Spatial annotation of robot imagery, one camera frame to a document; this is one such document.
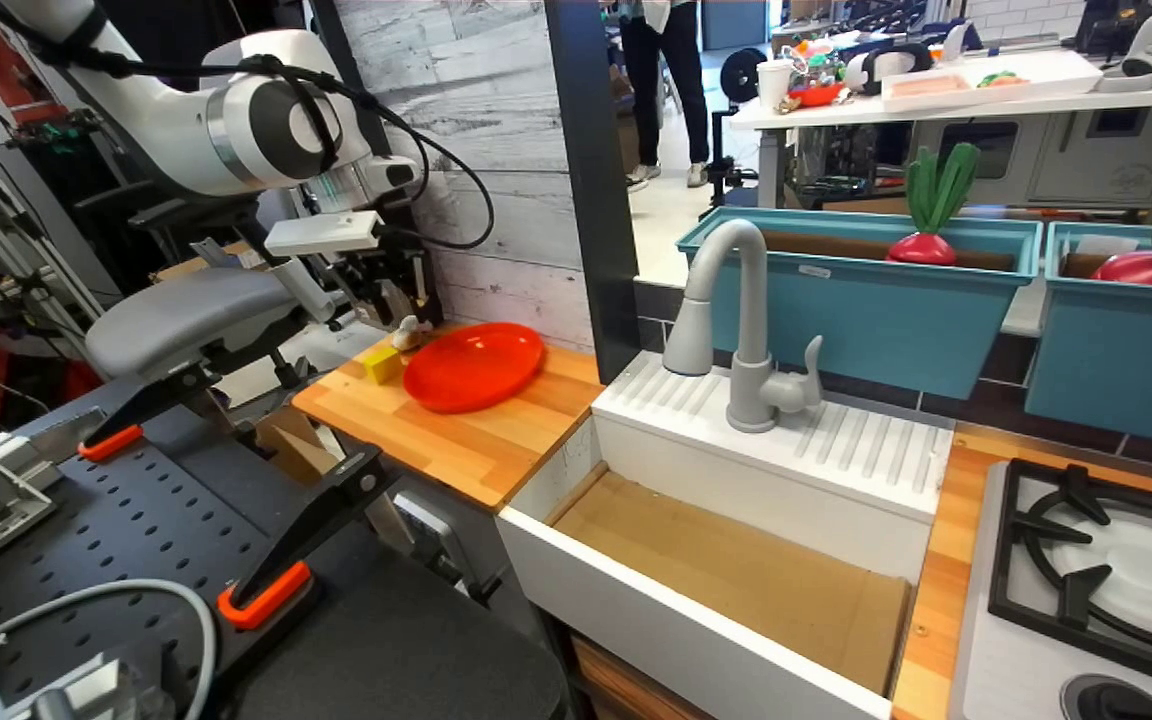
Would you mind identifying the teal bin near sink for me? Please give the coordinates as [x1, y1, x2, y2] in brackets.
[677, 206, 1043, 401]

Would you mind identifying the white toy sink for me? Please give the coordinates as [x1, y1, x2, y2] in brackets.
[496, 352, 951, 720]

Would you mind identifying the grey perforated board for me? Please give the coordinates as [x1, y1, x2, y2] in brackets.
[0, 411, 568, 720]

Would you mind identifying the small white plush toy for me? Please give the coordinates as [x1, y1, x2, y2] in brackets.
[386, 317, 419, 357]

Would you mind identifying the teal bin far side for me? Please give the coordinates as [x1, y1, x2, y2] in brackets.
[1022, 220, 1152, 440]

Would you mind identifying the black stove burner grate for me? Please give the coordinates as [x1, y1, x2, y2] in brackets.
[983, 459, 1152, 677]

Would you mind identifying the grey office chair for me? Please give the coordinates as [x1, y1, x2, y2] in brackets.
[84, 200, 343, 384]

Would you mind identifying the black stove knob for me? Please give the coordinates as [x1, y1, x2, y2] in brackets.
[1061, 677, 1152, 720]

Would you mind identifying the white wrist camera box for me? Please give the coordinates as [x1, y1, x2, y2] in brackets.
[364, 155, 422, 200]

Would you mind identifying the red round plate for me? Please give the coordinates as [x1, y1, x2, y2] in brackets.
[402, 319, 548, 411]

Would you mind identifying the white background table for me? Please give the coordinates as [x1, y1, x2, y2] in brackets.
[736, 47, 1152, 211]

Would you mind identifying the orange black clamp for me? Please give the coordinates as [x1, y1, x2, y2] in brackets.
[74, 366, 218, 463]
[217, 452, 392, 631]

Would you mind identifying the yellow block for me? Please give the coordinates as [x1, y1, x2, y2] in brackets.
[356, 346, 402, 384]

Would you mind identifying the orange black clamp inner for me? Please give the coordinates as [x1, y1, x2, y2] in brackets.
[217, 452, 392, 631]

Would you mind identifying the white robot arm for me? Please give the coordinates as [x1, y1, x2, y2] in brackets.
[0, 0, 414, 256]

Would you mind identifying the grey toy faucet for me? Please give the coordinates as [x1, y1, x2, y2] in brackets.
[664, 220, 822, 431]

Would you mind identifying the orange black clamp outer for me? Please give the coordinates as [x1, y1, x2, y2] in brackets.
[74, 366, 218, 463]

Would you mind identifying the red radish toy near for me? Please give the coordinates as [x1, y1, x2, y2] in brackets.
[889, 141, 978, 264]

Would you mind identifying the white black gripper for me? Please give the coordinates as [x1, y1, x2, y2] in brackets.
[263, 162, 437, 327]

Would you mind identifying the grey cable on board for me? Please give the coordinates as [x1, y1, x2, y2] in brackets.
[0, 578, 225, 720]

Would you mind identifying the person in black trousers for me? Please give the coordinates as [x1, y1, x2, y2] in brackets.
[611, 0, 717, 193]

